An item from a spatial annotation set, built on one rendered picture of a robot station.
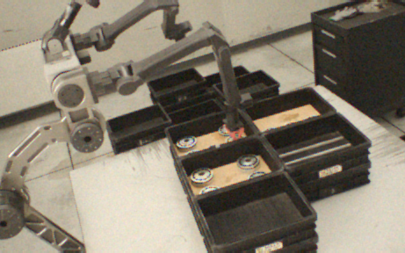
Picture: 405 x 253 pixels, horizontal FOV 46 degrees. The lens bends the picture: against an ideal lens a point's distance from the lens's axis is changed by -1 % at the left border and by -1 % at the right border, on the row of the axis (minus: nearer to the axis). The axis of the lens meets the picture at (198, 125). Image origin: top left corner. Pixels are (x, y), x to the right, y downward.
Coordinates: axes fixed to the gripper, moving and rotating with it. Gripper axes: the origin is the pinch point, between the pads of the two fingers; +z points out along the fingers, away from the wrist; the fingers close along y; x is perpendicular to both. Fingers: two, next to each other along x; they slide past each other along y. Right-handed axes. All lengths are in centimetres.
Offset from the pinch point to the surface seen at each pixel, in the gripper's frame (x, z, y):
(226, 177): 13.1, 7.5, -17.5
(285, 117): -33.7, 3.9, 11.0
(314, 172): -18.8, 3.7, -39.4
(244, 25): -138, 42, 286
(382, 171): -55, 18, -38
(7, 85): 116, 40, 279
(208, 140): 8.2, 5.9, 15.8
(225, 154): 9.0, 0.9, -8.9
